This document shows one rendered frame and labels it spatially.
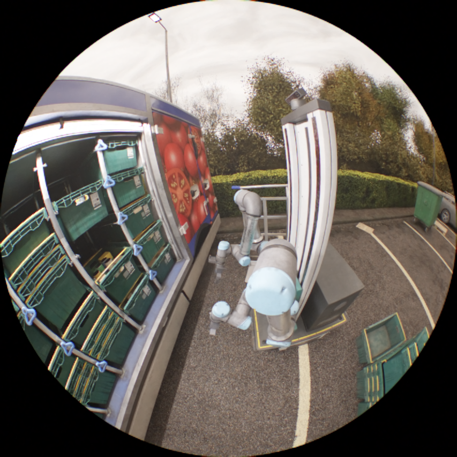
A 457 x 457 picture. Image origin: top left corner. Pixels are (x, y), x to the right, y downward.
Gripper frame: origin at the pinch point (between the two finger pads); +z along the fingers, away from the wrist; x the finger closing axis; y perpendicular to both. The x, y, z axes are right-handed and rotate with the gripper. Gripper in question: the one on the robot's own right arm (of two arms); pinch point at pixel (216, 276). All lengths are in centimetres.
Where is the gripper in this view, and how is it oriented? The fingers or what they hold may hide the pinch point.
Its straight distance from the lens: 116.4
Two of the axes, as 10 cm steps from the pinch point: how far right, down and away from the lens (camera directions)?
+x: -1.1, -3.5, 9.3
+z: -2.2, 9.2, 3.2
